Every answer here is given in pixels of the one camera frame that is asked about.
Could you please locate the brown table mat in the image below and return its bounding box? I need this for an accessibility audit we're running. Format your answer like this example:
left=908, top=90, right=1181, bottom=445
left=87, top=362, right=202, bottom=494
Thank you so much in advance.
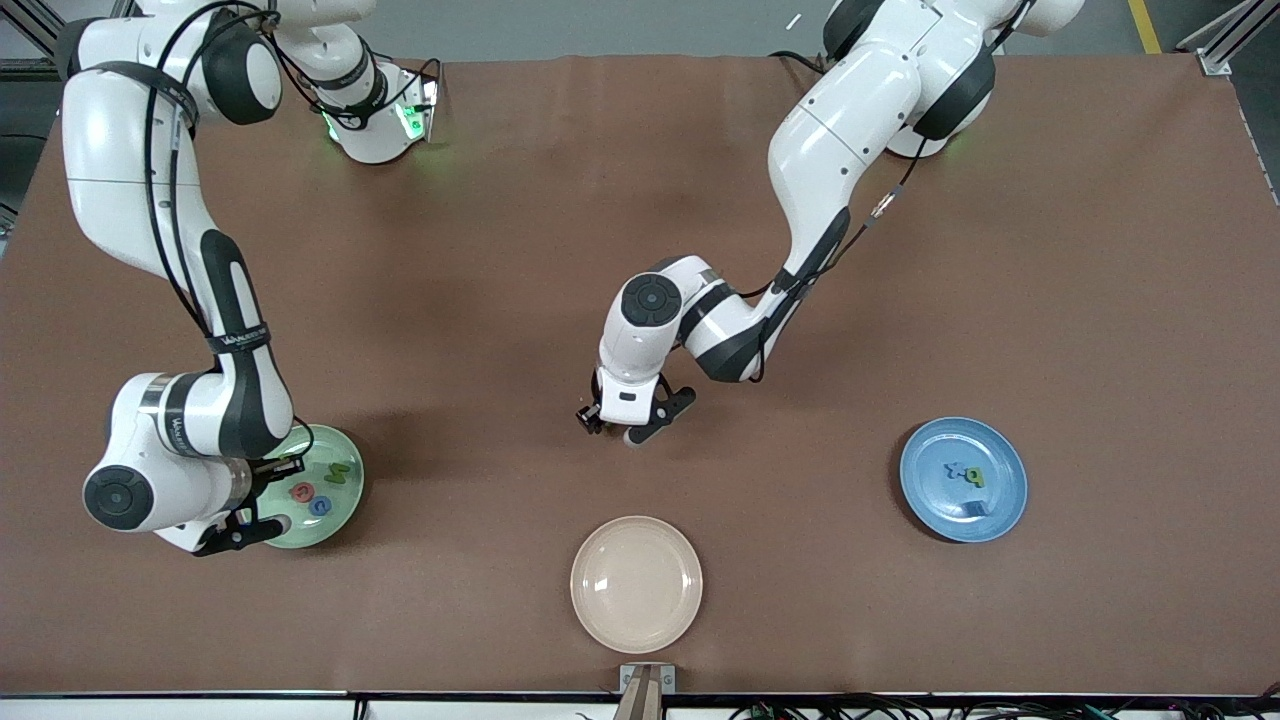
left=0, top=52, right=1280, bottom=698

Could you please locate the black cable bundle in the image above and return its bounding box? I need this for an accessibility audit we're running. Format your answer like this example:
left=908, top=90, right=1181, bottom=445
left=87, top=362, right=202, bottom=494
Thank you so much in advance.
left=728, top=695, right=1280, bottom=720

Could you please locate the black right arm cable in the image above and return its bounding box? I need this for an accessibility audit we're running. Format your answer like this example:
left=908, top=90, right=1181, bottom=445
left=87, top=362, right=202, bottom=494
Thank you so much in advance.
left=140, top=0, right=316, bottom=461

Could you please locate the aluminium frame profile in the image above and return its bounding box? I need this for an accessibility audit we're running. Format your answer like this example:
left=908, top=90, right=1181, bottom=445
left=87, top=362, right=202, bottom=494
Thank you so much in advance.
left=0, top=0, right=76, bottom=86
left=1178, top=0, right=1280, bottom=77

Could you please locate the grey metal bracket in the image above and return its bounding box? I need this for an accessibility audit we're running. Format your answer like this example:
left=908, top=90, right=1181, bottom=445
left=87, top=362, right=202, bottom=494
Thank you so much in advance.
left=618, top=663, right=677, bottom=720

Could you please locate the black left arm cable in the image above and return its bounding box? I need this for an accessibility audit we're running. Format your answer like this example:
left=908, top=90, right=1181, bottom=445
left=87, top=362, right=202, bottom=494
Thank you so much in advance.
left=655, top=140, right=926, bottom=401

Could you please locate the blue plate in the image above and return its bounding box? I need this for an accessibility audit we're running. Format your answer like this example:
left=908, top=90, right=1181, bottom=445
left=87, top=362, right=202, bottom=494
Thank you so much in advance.
left=899, top=416, right=1029, bottom=544

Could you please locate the green plate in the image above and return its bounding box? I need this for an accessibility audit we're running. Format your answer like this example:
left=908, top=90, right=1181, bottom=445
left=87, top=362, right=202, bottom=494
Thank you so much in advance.
left=255, top=424, right=366, bottom=550

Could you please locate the beige plate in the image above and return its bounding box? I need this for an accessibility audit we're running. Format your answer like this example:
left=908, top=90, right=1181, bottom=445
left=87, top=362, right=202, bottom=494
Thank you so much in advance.
left=570, top=515, right=704, bottom=655

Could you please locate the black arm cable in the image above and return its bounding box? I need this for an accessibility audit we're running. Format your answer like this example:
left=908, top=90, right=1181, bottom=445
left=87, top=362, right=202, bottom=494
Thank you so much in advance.
left=140, top=0, right=316, bottom=461
left=655, top=140, right=926, bottom=401

